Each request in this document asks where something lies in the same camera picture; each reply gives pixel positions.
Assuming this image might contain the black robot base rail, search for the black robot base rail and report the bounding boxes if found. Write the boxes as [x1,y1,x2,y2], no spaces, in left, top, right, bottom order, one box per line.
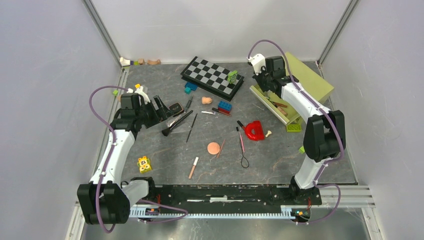
[138,184,322,215]

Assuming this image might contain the dark red lip gloss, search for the dark red lip gloss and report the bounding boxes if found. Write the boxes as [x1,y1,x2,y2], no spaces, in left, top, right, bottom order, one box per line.
[212,107,231,117]

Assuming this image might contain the large black powder brush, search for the large black powder brush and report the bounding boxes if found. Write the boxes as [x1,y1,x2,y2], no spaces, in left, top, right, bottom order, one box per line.
[161,110,193,137]

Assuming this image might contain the yellow number toy block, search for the yellow number toy block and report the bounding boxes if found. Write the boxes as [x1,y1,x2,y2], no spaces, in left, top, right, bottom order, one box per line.
[137,156,152,174]

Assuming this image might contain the black square compact case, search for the black square compact case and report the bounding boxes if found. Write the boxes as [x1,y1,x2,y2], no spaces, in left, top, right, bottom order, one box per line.
[168,102,184,117]

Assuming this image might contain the blue red toy brick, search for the blue red toy brick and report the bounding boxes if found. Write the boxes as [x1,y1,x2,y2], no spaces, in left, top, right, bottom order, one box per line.
[218,100,232,114]

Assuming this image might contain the black wire loop tool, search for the black wire loop tool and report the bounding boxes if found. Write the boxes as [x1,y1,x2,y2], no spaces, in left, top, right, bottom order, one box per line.
[240,148,250,169]

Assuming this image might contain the wooden blocks in corner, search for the wooden blocks in corner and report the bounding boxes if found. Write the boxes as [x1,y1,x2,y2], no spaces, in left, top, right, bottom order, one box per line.
[119,57,162,67]

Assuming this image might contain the grey concealer stick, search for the grey concealer stick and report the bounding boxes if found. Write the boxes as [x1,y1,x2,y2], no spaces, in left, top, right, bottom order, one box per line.
[184,96,193,113]

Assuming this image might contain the green toy figure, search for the green toy figure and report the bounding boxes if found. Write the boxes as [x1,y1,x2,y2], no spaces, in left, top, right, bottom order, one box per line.
[226,70,238,85]

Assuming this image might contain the lime green toy brick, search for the lime green toy brick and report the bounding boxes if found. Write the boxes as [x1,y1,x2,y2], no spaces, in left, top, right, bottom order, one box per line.
[286,123,302,133]

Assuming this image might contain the foundation bottle with grey cap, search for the foundation bottle with grey cap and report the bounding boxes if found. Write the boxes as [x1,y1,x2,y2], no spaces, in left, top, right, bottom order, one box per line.
[277,106,288,116]

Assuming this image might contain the clear plastic wrapper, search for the clear plastic wrapper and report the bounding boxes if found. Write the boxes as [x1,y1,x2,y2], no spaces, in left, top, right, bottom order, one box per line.
[169,116,193,135]

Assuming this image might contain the thin pink lip pencil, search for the thin pink lip pencil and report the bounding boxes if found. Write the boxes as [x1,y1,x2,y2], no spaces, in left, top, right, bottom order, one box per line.
[216,139,226,159]

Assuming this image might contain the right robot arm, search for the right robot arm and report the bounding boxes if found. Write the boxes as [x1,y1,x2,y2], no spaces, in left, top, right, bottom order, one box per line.
[247,54,346,204]

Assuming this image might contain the red toy magnet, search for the red toy magnet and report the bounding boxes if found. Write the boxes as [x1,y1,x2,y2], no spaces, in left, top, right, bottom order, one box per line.
[244,120,265,141]

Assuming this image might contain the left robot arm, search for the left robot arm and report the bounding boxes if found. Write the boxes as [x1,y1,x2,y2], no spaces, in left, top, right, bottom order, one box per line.
[77,93,163,226]

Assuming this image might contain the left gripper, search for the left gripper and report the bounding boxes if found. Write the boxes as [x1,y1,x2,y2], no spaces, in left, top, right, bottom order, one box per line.
[135,95,174,129]

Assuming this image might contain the small silver white tube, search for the small silver white tube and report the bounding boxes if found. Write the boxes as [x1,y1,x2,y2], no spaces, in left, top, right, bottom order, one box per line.
[201,111,216,115]

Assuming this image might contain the round peach powder puff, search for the round peach powder puff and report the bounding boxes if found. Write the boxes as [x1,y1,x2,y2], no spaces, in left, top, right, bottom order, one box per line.
[207,142,221,155]

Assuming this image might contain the black white chessboard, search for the black white chessboard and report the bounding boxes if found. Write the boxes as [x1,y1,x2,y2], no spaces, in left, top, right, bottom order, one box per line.
[180,56,245,101]

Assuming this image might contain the small green block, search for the small green block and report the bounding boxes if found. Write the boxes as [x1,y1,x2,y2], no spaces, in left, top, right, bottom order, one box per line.
[298,146,305,154]

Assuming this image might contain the green drawer cabinet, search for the green drawer cabinet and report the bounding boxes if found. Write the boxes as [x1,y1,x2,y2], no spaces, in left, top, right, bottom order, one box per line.
[250,52,334,125]

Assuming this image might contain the brown lip gloss tube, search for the brown lip gloss tube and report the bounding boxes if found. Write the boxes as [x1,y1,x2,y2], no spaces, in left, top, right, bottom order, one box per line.
[272,102,288,108]

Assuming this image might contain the teal toy block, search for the teal toy block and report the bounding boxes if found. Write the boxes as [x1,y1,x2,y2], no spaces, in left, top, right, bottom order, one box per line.
[184,87,192,95]

